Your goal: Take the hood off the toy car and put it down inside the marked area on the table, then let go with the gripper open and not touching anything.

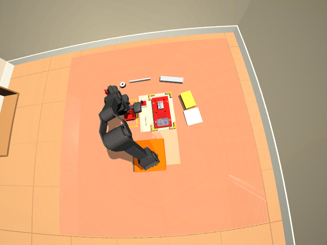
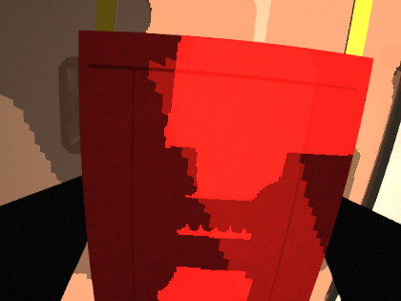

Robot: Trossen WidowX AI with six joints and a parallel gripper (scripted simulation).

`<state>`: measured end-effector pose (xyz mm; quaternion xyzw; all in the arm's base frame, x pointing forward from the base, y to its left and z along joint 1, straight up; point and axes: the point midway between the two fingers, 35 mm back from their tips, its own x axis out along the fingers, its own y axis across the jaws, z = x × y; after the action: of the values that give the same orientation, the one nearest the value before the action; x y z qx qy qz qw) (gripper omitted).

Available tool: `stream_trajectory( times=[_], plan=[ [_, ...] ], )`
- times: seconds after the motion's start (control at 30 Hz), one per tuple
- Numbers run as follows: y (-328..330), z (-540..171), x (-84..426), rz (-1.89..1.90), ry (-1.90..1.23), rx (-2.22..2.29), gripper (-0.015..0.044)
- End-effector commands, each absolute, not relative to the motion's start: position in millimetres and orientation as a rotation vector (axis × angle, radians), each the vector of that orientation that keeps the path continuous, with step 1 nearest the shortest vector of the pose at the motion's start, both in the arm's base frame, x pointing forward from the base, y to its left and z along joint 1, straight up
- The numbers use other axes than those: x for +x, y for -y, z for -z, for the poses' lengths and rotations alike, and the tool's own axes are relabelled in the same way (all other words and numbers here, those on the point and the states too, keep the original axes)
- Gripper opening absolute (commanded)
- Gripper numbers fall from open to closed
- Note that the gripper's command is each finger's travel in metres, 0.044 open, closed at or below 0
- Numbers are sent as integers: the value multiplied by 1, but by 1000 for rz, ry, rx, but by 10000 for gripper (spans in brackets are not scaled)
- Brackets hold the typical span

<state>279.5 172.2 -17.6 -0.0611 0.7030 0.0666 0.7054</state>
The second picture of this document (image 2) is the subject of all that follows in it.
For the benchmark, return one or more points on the yellow rectangular outline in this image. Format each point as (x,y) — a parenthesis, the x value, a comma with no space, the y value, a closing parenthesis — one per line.
(358,28)

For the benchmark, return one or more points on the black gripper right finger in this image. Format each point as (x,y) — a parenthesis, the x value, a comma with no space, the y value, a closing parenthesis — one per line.
(364,254)

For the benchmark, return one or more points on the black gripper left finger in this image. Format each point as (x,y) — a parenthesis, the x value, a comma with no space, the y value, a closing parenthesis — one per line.
(42,237)

